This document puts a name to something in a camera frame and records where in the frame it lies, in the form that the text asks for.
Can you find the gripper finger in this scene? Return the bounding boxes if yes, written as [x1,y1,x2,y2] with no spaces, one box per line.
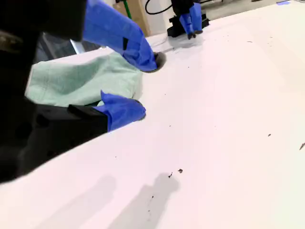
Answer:
[179,13,197,40]
[189,2,203,34]
[82,0,167,73]
[35,90,147,167]

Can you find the pale green T-shirt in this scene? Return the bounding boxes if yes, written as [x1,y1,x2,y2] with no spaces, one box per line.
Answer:
[25,51,144,108]

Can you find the green rod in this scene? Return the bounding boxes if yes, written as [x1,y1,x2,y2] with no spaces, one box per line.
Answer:
[122,0,132,19]

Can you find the brown cardboard box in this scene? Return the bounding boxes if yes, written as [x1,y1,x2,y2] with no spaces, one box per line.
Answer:
[112,0,152,38]

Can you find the black looped cable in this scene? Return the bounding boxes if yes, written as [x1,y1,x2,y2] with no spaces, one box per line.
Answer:
[144,0,173,15]

